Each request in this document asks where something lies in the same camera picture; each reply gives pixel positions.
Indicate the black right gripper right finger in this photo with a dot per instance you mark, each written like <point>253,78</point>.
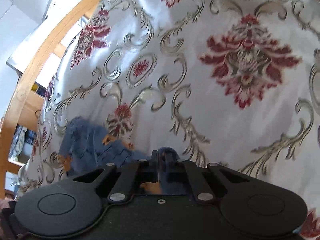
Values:
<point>169,157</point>

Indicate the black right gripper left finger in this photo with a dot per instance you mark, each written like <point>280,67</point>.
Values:
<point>154,162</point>

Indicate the blue orange patterned pants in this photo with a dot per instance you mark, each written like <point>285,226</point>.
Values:
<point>86,146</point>

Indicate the white floral bedspread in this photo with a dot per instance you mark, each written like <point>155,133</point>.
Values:
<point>234,82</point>

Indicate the wooden bed frame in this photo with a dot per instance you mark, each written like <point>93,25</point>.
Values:
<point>24,99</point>

